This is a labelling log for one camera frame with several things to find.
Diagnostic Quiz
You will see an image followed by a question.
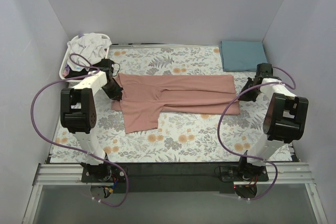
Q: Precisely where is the white laundry basket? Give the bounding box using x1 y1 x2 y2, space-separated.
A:
59 33 112 79

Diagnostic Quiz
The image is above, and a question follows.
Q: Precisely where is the pink printed t shirt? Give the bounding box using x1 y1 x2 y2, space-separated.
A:
111 73 240 133

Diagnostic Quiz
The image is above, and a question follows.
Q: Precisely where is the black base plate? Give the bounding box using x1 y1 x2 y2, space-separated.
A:
80 162 269 194

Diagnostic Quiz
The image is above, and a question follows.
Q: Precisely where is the white crumpled garment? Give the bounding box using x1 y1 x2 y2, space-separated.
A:
67 33 112 65

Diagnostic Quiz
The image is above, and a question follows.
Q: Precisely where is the folded teal t shirt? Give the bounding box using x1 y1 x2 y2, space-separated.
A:
219 40 267 72

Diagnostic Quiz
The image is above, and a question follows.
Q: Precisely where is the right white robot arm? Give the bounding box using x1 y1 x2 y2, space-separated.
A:
238 63 309 169

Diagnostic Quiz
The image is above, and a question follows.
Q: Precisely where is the aluminium frame rail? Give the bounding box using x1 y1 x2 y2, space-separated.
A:
33 162 315 185

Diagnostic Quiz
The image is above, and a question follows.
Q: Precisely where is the black garment in basket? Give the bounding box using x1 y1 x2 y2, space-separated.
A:
62 64 95 79

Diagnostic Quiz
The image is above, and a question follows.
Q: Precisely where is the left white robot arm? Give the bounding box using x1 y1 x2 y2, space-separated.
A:
60 59 123 166

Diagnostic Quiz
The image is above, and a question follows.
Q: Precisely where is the floral table mat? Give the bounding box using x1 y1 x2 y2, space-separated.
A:
48 45 293 163

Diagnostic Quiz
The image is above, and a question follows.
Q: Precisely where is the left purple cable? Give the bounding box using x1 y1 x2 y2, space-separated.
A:
30 53 130 207

